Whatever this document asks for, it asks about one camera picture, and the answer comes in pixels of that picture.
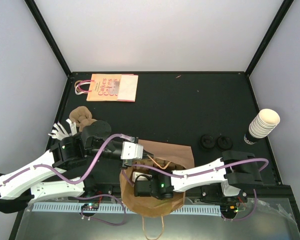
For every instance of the black coffee cup lid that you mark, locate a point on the black coffee cup lid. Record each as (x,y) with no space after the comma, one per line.
(224,143)
(207,142)

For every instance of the white plastic cutlery bundle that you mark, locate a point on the white plastic cutlery bundle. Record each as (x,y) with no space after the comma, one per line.
(59,132)

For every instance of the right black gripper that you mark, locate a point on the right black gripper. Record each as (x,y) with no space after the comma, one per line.
(154,172)

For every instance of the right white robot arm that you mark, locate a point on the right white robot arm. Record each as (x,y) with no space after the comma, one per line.
(233,172)

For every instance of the stack of white paper cups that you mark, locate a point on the stack of white paper cups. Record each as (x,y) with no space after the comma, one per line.
(264,123)

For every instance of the perforated white metal rail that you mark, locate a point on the perforated white metal rail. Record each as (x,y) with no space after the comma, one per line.
(116,208)

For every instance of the printed orange paper bag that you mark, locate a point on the printed orange paper bag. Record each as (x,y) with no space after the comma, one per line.
(108,87)

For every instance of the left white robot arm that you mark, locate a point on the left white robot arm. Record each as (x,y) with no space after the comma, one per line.
(65,170)

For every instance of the brown pulp cup carrier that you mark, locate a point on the brown pulp cup carrier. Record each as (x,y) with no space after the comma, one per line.
(82,117)

